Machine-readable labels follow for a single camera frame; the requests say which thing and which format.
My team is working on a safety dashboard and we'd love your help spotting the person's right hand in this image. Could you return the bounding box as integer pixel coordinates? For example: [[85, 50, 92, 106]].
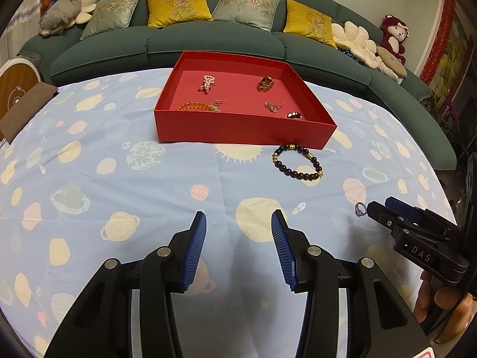
[[412, 270, 475, 344]]

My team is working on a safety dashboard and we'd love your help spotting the green sofa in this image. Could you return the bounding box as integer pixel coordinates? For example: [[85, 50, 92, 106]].
[[18, 0, 459, 170]]

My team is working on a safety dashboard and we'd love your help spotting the grey pig plush toy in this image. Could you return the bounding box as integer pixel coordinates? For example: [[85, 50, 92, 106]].
[[38, 0, 83, 38]]

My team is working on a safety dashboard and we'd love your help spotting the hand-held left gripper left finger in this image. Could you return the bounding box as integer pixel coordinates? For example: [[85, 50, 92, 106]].
[[45, 211, 207, 358]]

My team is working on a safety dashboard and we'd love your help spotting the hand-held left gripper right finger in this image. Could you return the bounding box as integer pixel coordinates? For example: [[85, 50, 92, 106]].
[[270, 209, 433, 358]]

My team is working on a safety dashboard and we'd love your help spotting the grey-green embroidered cushion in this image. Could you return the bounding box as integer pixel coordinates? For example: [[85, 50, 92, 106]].
[[79, 0, 145, 41], [212, 0, 282, 33]]

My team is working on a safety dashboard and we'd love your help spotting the brown round plush cushion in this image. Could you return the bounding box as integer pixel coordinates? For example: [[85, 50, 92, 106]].
[[376, 47, 408, 81]]

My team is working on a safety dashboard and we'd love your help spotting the brown cardboard piece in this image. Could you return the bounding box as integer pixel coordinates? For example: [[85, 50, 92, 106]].
[[0, 82, 59, 142]]

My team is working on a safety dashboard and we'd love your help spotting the red monkey plush toy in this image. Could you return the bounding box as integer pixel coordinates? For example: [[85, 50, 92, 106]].
[[380, 14, 410, 64]]

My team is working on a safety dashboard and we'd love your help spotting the white lace curtain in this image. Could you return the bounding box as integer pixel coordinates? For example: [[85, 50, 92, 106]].
[[4, 0, 53, 38]]

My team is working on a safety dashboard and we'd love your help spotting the blue planet-print tablecloth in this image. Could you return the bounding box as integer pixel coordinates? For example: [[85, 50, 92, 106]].
[[0, 68, 459, 358]]

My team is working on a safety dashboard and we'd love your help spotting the white round wooden-top device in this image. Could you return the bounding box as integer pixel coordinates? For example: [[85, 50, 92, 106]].
[[0, 56, 43, 146]]

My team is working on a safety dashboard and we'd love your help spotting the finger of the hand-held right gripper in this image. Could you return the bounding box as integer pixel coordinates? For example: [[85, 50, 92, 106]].
[[367, 200, 408, 232], [385, 196, 460, 228]]

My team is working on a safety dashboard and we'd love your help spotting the yellow embroidered cushion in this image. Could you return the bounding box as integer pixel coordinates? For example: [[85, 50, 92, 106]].
[[146, 0, 214, 28], [283, 0, 336, 48]]

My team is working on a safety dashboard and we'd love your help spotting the red wall banner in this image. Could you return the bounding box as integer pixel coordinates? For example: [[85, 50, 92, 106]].
[[421, 0, 457, 83]]

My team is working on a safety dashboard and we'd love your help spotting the red cardboard box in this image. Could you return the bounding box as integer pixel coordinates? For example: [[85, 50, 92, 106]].
[[154, 50, 338, 148]]

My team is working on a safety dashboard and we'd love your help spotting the dark bead bracelet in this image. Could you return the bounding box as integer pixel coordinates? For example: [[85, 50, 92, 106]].
[[271, 142, 324, 180]]

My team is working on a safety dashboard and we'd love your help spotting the amber bead bracelet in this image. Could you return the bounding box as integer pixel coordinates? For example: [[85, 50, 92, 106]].
[[177, 101, 220, 112]]

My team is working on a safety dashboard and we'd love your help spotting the cream flower-shaped cushion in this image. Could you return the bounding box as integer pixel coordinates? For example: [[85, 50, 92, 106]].
[[331, 21, 381, 70]]

